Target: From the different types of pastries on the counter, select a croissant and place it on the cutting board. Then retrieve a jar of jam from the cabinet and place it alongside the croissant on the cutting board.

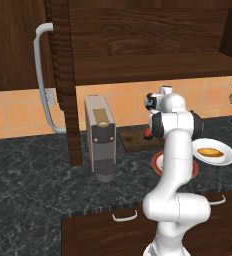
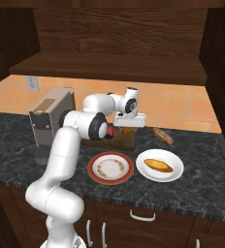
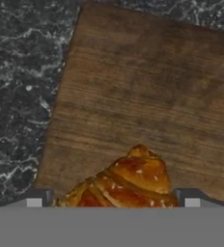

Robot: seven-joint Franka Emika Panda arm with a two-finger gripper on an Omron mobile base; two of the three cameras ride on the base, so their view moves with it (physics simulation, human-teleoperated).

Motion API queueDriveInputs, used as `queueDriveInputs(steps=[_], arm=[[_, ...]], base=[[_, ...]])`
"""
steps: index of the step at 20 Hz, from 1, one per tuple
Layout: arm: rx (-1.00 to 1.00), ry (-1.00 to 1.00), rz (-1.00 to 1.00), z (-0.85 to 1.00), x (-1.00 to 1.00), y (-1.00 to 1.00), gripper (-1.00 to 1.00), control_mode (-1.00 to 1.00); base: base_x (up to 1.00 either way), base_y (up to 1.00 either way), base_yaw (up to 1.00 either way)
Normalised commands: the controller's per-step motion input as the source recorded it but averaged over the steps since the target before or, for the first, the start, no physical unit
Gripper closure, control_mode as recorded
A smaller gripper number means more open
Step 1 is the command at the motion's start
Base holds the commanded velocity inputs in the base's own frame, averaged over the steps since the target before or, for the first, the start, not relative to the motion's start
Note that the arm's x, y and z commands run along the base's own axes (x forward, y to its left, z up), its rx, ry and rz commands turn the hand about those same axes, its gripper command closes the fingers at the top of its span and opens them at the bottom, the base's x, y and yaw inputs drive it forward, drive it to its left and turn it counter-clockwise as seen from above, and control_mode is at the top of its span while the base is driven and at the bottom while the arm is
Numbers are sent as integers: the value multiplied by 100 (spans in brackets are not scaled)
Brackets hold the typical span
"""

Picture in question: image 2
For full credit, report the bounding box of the white wall outlet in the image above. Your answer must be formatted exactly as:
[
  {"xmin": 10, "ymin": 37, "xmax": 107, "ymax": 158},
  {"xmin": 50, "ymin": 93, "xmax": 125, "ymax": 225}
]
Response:
[{"xmin": 24, "ymin": 75, "xmax": 41, "ymax": 93}]

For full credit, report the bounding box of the dark wooden cutting board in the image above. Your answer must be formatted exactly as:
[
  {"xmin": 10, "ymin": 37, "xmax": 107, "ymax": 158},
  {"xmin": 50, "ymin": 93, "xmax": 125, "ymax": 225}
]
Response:
[{"xmin": 80, "ymin": 125, "xmax": 139, "ymax": 152}]

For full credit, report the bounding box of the red rimmed plate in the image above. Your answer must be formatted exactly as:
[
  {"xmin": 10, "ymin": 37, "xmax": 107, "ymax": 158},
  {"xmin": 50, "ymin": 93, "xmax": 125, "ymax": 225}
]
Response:
[{"xmin": 86, "ymin": 151, "xmax": 136, "ymax": 186}]

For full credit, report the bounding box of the dark wooden cupboard door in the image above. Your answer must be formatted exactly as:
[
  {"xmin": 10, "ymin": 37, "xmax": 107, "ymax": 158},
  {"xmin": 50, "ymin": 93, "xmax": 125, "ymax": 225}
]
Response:
[
  {"xmin": 0, "ymin": 184, "xmax": 98, "ymax": 248},
  {"xmin": 95, "ymin": 220, "xmax": 191, "ymax": 248}
]

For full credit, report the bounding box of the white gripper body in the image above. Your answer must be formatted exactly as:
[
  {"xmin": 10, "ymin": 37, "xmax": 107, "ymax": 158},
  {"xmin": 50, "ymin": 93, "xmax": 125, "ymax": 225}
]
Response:
[{"xmin": 112, "ymin": 112, "xmax": 147, "ymax": 128}]

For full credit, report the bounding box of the dark wooden wall cabinet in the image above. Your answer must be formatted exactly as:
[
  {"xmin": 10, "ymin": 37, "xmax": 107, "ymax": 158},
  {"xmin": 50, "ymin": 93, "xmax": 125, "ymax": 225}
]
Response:
[{"xmin": 0, "ymin": 0, "xmax": 225, "ymax": 87}]

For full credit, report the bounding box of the white drawer handle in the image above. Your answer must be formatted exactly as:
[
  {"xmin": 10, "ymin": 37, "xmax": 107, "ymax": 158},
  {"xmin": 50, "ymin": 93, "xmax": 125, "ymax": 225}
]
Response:
[{"xmin": 129, "ymin": 209, "xmax": 157, "ymax": 223}]

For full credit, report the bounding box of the brown baguette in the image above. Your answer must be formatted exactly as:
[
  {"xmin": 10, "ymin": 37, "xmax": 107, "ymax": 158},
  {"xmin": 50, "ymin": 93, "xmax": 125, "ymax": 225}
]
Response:
[{"xmin": 150, "ymin": 126, "xmax": 175, "ymax": 145}]

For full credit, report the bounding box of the dark wooden drawer front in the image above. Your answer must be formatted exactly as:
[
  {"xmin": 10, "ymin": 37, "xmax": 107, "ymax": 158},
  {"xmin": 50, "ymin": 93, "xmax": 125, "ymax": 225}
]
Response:
[{"xmin": 95, "ymin": 201, "xmax": 197, "ymax": 229}]

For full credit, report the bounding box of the white plate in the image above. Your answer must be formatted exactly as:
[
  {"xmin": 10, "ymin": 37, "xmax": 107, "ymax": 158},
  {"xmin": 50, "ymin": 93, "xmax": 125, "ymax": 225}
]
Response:
[{"xmin": 135, "ymin": 148, "xmax": 185, "ymax": 184}]

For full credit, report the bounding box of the dark wooden tall cabinet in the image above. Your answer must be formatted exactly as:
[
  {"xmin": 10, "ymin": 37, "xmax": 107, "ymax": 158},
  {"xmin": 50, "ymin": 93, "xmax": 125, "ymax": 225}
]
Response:
[{"xmin": 199, "ymin": 0, "xmax": 225, "ymax": 163}]

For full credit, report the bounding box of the grey coffee machine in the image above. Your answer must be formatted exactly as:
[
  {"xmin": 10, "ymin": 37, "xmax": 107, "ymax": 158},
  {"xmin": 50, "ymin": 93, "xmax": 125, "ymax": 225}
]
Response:
[{"xmin": 28, "ymin": 87, "xmax": 77, "ymax": 166}]

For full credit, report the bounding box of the small red object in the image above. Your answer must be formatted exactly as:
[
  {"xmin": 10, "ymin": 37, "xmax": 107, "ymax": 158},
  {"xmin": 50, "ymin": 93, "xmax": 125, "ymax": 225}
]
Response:
[{"xmin": 106, "ymin": 125, "xmax": 115, "ymax": 140}]

